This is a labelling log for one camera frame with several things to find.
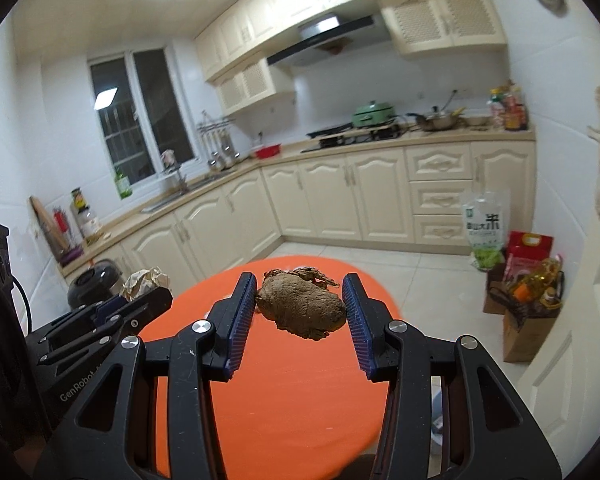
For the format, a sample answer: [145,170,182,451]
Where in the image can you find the cardboard box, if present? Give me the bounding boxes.
[502,280,563,363]

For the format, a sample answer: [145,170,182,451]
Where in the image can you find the cream kitchen cabinets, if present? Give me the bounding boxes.
[62,137,537,311]
[195,0,508,116]

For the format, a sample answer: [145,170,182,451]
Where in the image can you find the cream upper kitchen cabinets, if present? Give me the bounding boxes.
[195,0,508,116]

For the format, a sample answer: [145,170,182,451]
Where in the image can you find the white door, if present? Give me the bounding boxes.
[512,0,600,456]

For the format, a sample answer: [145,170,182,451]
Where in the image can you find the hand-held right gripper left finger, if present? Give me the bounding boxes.
[32,271,258,480]

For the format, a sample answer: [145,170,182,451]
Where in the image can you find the steel sink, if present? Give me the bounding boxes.
[141,175,226,213]

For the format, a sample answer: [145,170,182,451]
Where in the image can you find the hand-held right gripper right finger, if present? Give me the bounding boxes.
[341,272,563,480]

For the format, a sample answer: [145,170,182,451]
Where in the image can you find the red gift box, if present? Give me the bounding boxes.
[502,230,556,281]

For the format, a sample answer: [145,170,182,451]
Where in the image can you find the yellow oil bottle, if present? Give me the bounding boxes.
[510,255,566,311]

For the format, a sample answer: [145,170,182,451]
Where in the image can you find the black gas stove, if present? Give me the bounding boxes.
[300,122,411,153]

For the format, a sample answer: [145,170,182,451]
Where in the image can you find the brown lump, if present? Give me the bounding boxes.
[255,266,347,342]

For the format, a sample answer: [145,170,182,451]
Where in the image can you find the hanging utensil rack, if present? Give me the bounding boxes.
[196,110,238,171]

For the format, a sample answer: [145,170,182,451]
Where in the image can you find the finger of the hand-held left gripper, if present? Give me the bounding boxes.
[37,287,174,366]
[50,297,131,343]

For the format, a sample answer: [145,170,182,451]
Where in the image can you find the black rice cooker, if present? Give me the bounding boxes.
[67,259,120,309]

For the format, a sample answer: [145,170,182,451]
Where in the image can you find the white green rice bag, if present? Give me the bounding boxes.
[461,190,512,272]

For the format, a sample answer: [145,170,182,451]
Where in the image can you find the small brown paper bag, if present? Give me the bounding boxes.
[482,262,511,316]

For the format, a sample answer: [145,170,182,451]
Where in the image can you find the beige paper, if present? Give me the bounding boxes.
[119,266,172,302]

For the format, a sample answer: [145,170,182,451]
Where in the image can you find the kitchen window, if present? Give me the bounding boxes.
[87,47,201,196]

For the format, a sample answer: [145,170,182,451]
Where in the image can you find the wooden cutting board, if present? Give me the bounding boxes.
[29,196,66,261]

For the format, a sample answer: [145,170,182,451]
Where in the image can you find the clear plastic jar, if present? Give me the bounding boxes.
[79,207,102,241]

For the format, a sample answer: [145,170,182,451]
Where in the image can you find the green electric pot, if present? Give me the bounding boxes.
[351,101,398,128]

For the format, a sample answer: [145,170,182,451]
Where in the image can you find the steel faucet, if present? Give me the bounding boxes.
[167,162,188,195]

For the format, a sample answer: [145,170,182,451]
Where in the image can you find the cream lower kitchen cabinets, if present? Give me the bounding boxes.
[62,137,537,311]

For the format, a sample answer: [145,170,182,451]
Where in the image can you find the group of condiment bottles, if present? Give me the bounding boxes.
[487,80,529,132]

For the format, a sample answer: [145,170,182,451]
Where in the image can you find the steel wok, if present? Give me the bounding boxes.
[407,90,468,132]

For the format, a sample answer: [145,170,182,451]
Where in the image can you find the black range hood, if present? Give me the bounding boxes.
[266,12,393,67]

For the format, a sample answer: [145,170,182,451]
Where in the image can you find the purple utensil holder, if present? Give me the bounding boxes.
[52,207,86,267]

